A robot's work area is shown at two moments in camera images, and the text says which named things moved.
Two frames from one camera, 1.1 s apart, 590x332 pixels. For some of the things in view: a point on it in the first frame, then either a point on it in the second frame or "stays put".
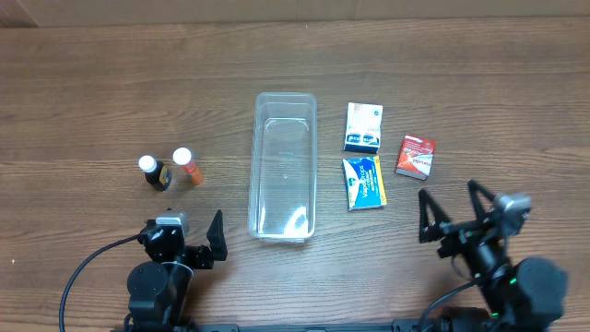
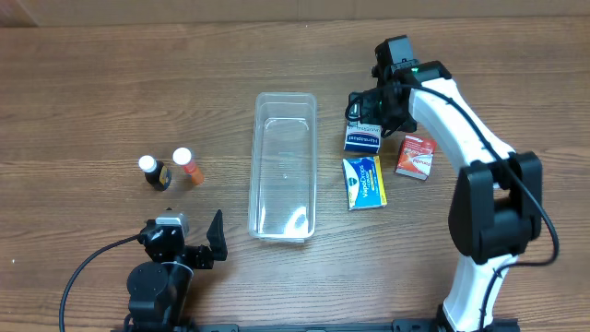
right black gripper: (459, 229) -> (369, 109)
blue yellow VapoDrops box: (365, 183) stays put
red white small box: (416, 157) stays put
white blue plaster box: (363, 131) stays put
